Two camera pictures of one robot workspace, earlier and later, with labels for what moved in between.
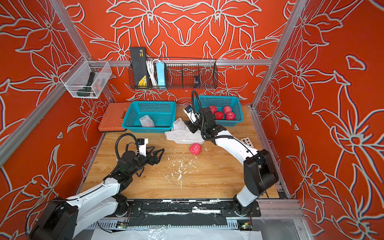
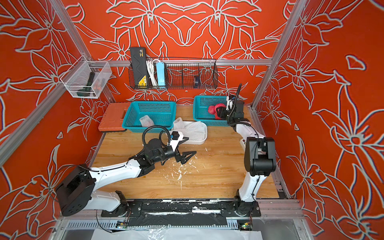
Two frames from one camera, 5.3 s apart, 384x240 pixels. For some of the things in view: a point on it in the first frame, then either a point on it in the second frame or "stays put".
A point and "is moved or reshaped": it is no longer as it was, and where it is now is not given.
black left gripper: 155,160 → 183,159
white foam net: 179,124 stays put
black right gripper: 191,126 → 222,112
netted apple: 213,109 stays put
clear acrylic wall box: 86,79 stays put
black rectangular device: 138,55 stays put
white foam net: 184,135 is moved or reshaped
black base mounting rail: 186,213 stays put
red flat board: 113,118 stays put
